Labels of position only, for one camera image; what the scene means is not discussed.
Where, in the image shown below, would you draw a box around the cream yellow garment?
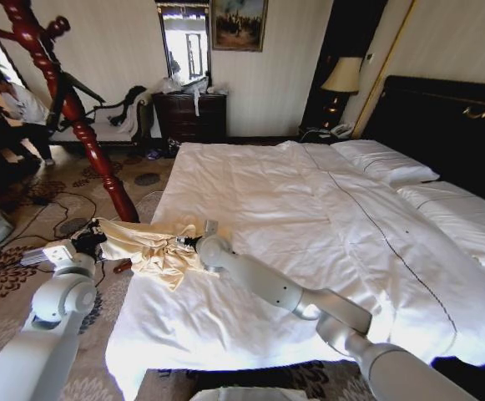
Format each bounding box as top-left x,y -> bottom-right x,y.
99,216 -> 205,292

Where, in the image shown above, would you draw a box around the red wooden clothes hanger stand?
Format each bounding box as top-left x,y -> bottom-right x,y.
0,0 -> 141,225

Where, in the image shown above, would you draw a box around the dark bed headboard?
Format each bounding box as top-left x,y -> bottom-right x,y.
361,74 -> 485,210

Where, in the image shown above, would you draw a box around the silver power strip box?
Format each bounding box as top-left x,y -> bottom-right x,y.
19,246 -> 55,266

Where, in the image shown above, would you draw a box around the white duvet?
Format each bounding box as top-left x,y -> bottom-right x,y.
104,140 -> 485,401

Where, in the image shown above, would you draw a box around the white upholstered chaise bench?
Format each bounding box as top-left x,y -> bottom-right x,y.
49,96 -> 154,147

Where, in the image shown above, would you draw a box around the white towel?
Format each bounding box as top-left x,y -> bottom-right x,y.
119,95 -> 153,135

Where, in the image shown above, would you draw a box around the dark wooden dresser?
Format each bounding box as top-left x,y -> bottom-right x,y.
151,91 -> 229,144

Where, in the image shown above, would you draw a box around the black garment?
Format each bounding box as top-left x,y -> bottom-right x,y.
109,84 -> 149,126

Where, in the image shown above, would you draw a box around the clear plastic bags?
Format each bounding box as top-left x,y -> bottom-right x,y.
154,75 -> 230,98

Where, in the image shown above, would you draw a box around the white robot front shell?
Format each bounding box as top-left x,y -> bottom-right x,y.
189,385 -> 310,401

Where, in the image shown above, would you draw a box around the white telephone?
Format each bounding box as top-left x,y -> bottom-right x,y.
329,122 -> 356,138

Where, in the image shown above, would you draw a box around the white pillow with dark piping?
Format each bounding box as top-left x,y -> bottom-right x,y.
330,139 -> 441,185
395,180 -> 485,260

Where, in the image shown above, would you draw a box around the table lamp with cream shade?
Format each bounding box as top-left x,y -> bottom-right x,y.
319,55 -> 364,126

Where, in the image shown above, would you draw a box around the framed painting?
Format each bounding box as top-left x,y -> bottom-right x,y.
210,0 -> 269,53

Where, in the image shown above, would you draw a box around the black floor cable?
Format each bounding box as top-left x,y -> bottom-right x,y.
0,195 -> 101,251

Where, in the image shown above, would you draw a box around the wall mirror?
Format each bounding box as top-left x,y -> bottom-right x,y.
155,0 -> 212,81

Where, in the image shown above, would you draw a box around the gold trimmed wall panel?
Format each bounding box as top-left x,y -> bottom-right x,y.
351,0 -> 417,140

